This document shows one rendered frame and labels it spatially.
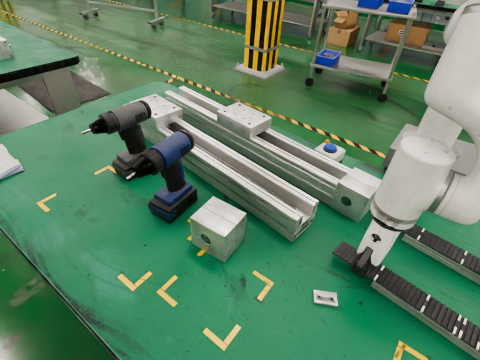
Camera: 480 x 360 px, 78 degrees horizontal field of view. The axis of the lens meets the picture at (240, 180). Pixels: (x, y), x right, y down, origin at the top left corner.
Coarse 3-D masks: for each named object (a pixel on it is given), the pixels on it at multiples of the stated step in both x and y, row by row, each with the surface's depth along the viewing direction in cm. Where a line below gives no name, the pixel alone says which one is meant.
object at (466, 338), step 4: (468, 324) 58; (472, 324) 58; (468, 328) 58; (472, 328) 58; (476, 328) 58; (464, 332) 57; (468, 332) 57; (472, 332) 57; (476, 332) 57; (464, 336) 56; (468, 336) 56; (472, 336) 56; (476, 336) 57; (464, 340) 56; (468, 340) 56; (472, 340) 56; (468, 344) 56; (472, 344) 55
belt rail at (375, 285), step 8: (376, 288) 66; (384, 288) 65; (392, 296) 64; (400, 304) 64; (408, 304) 62; (416, 312) 62; (424, 320) 61; (432, 328) 61; (440, 328) 60; (448, 336) 59; (456, 344) 58; (464, 344) 58; (472, 352) 57
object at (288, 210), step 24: (216, 144) 94; (192, 168) 95; (216, 168) 85; (240, 168) 89; (240, 192) 82; (264, 192) 77; (288, 192) 79; (264, 216) 79; (288, 216) 72; (312, 216) 79
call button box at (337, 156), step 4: (324, 144) 102; (316, 148) 100; (320, 148) 100; (340, 148) 100; (320, 152) 98; (324, 152) 98; (328, 152) 98; (332, 152) 98; (336, 152) 98; (340, 152) 98; (344, 152) 100; (328, 156) 96; (332, 156) 96; (336, 156) 96; (340, 156) 98; (336, 160) 97; (340, 160) 100
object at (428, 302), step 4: (428, 296) 62; (424, 300) 62; (428, 300) 62; (432, 300) 62; (424, 304) 61; (428, 304) 61; (432, 304) 61; (420, 308) 61; (424, 308) 60; (428, 308) 60; (432, 308) 61; (424, 312) 60; (428, 312) 60; (428, 316) 59
